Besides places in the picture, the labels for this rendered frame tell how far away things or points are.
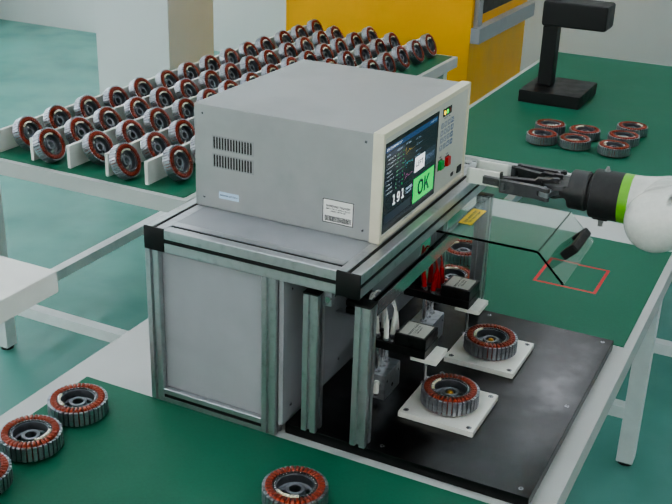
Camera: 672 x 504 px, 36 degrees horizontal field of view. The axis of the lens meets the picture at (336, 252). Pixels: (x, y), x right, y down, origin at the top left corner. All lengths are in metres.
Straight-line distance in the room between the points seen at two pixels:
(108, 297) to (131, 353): 1.98
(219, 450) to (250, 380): 0.14
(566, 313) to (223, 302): 0.93
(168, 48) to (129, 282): 1.85
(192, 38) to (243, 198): 4.07
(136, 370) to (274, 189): 0.52
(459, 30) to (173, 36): 1.56
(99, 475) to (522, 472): 0.74
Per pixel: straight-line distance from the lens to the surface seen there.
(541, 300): 2.52
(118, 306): 4.12
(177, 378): 2.02
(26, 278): 1.50
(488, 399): 2.03
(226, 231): 1.87
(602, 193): 1.92
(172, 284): 1.93
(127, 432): 1.97
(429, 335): 1.94
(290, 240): 1.83
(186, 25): 5.90
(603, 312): 2.50
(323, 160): 1.82
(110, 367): 2.18
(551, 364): 2.20
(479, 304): 2.17
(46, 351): 3.84
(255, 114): 1.86
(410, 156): 1.88
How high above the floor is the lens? 1.82
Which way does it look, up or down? 23 degrees down
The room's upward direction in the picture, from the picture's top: 2 degrees clockwise
